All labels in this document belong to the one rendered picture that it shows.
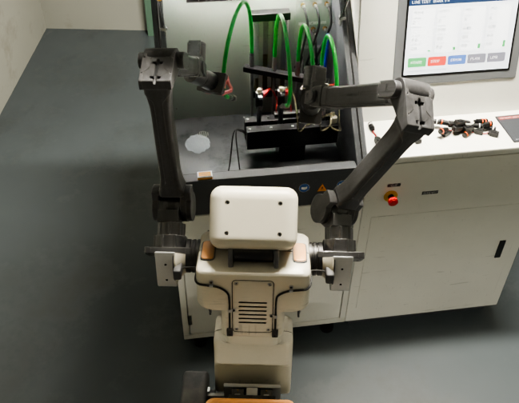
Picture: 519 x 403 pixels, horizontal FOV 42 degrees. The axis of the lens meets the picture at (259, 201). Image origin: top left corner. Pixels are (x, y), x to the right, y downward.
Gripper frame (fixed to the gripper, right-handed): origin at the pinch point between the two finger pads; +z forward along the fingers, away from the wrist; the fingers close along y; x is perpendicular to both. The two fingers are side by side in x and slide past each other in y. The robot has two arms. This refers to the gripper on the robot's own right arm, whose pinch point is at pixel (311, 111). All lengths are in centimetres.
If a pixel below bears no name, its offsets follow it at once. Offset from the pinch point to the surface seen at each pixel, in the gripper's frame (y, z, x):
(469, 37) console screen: 35, 32, -53
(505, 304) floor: -64, 111, -94
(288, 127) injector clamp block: -0.8, 34.5, 8.8
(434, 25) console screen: 37, 27, -39
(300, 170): -17.2, 22.0, 2.6
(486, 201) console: -21, 51, -68
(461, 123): 5, 35, -53
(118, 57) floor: 69, 246, 144
